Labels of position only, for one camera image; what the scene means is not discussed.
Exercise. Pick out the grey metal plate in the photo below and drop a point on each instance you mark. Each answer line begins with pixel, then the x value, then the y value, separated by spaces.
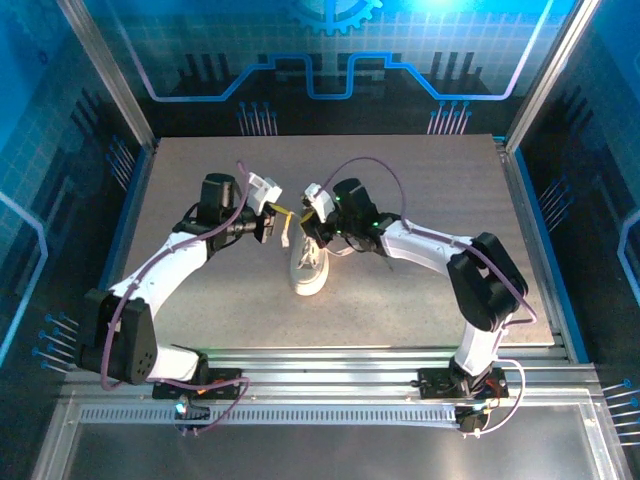
pixel 325 450

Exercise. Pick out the white sneaker shoe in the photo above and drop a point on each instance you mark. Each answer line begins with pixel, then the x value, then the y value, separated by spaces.
pixel 309 275

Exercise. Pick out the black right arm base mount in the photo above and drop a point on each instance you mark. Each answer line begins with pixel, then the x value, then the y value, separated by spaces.
pixel 432 382

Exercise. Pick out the aluminium frame post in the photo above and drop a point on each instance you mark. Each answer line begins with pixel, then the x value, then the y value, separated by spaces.
pixel 550 75
pixel 107 75

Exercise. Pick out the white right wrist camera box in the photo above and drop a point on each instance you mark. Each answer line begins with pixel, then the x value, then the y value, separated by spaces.
pixel 320 200

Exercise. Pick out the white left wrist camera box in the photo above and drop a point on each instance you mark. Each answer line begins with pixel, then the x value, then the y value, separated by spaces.
pixel 262 192

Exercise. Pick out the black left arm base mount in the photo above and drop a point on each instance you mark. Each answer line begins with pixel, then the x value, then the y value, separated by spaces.
pixel 225 382

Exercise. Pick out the white shoelace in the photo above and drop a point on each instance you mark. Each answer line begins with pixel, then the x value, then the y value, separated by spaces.
pixel 285 235

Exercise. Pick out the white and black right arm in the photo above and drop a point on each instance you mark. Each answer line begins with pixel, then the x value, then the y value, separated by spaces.
pixel 485 280

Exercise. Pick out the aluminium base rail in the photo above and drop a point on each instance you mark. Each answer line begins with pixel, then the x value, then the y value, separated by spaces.
pixel 325 372

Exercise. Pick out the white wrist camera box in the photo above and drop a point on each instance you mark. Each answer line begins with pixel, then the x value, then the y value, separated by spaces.
pixel 262 192
pixel 320 200

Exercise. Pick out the aluminium side rail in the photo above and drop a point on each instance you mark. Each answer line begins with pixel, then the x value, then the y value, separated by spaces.
pixel 530 240

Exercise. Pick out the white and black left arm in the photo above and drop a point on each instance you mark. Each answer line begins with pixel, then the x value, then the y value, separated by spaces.
pixel 170 260

